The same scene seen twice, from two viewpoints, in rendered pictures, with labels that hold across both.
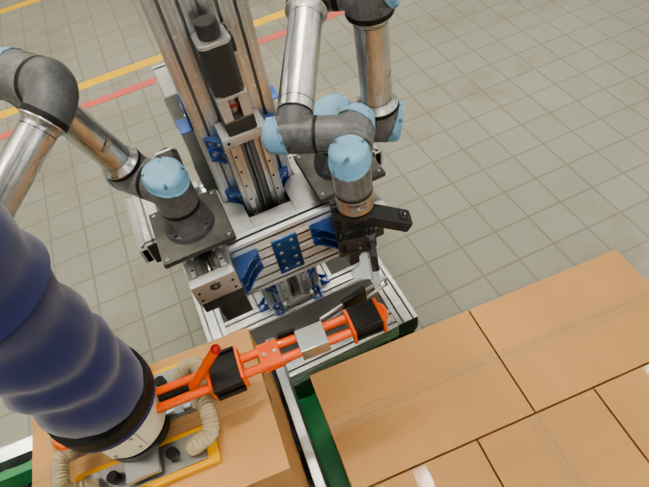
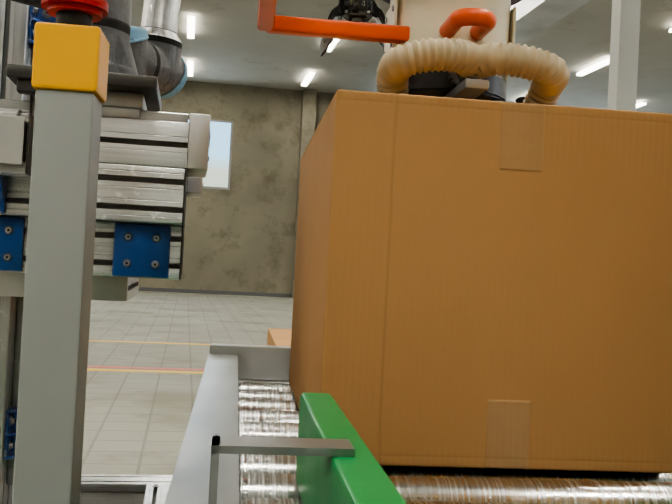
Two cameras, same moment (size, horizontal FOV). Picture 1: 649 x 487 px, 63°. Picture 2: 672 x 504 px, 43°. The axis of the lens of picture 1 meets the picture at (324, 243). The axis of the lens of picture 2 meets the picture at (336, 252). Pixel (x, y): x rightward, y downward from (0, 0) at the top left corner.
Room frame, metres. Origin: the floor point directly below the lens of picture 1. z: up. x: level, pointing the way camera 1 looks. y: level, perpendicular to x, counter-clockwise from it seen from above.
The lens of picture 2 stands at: (0.60, 1.74, 0.76)
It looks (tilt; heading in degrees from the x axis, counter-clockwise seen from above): 1 degrees up; 274
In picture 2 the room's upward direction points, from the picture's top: 3 degrees clockwise
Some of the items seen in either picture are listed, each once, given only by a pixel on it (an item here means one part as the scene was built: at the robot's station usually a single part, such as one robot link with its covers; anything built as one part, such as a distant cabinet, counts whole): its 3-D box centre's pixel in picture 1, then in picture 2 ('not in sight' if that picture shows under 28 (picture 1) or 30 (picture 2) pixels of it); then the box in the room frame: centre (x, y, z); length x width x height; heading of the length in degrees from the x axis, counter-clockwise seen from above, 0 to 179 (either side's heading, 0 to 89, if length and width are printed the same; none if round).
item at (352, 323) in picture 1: (365, 320); not in sight; (0.63, -0.06, 1.08); 0.08 x 0.07 x 0.05; 100
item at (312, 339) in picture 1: (312, 340); not in sight; (0.62, 0.08, 1.07); 0.07 x 0.07 x 0.04; 10
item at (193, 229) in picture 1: (184, 214); (92, 54); (1.11, 0.38, 1.09); 0.15 x 0.15 x 0.10
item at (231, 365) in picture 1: (226, 373); not in sight; (0.58, 0.29, 1.08); 0.10 x 0.08 x 0.06; 10
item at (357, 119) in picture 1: (346, 133); not in sight; (0.81, -0.09, 1.51); 0.11 x 0.11 x 0.08; 73
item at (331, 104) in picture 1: (333, 122); (121, 55); (1.23, -0.10, 1.20); 0.13 x 0.12 x 0.14; 73
